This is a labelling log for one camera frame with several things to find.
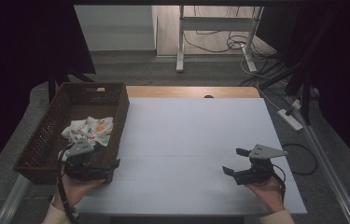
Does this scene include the brown wicker basket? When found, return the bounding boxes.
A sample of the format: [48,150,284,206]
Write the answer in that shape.
[13,81,131,185]

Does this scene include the black horizontal frame bar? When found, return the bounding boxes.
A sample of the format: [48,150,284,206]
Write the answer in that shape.
[73,0,350,7]

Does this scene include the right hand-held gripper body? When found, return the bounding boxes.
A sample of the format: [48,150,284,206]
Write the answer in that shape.
[232,144,288,187]

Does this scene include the black looped floor cable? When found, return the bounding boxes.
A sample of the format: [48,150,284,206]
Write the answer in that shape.
[281,143,318,176]

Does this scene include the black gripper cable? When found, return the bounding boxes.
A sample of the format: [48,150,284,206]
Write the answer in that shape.
[56,148,80,224]
[272,163,287,203]

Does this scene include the person's left hand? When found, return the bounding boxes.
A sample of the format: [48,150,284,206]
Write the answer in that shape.
[51,174,105,213]

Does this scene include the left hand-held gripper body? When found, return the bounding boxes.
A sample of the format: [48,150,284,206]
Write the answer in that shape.
[59,138,115,182]

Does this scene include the tangle of black cables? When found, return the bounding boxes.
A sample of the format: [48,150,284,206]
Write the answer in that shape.
[183,6,288,88]

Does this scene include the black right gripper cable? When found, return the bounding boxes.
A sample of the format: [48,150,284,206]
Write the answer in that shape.
[272,163,287,203]

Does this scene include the white power strip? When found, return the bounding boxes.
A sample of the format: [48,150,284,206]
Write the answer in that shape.
[276,107,304,132]

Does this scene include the white wall panel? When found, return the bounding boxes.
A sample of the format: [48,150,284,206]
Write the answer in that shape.
[73,4,158,52]

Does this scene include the white patterned baby pants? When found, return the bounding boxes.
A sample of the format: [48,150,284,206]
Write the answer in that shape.
[61,116,115,147]

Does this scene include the white desk frame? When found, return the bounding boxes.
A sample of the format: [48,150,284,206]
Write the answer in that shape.
[175,5,265,74]

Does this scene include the white cable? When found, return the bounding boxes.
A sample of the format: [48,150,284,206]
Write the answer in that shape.
[240,46,284,111]

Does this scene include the dark curtain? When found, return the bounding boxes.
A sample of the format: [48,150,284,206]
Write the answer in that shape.
[256,0,350,178]
[0,0,96,185]

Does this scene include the person's right hand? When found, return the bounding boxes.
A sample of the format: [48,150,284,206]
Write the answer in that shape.
[245,177,287,215]

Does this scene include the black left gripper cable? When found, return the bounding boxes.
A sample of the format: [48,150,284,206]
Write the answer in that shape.
[56,148,80,224]

